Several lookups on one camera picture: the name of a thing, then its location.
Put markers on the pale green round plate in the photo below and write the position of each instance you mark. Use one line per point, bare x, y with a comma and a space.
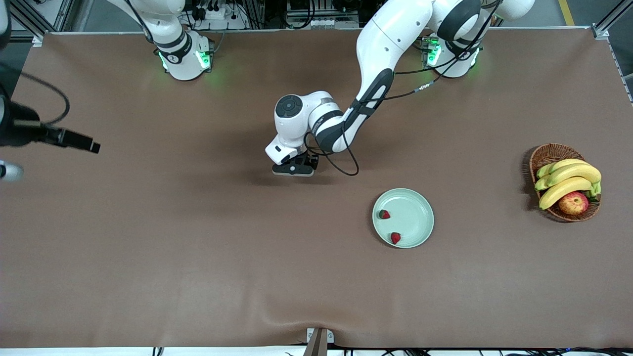
410, 217

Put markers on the woven wicker basket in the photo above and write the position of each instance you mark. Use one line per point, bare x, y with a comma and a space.
549, 155

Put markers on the red yellow apple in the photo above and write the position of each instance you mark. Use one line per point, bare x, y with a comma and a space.
573, 203

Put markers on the greenish yellow banana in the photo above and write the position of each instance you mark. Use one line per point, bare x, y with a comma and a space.
544, 170

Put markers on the aluminium frame rail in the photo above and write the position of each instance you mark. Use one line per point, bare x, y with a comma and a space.
601, 30

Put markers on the white power strip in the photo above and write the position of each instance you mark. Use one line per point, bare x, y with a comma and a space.
217, 14

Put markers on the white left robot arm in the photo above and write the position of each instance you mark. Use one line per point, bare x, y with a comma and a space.
390, 39

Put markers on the red strawberry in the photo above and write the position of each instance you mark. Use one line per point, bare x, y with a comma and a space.
384, 214
395, 238

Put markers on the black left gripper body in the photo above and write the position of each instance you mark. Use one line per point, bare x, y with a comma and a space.
311, 160

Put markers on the grey equipment box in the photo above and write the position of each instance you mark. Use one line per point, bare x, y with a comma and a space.
321, 22

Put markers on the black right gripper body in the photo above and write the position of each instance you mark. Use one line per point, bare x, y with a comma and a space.
21, 129

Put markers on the metal table clamp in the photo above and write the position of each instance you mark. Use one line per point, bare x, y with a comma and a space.
319, 346

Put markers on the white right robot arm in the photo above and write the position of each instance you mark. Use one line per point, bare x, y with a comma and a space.
178, 49

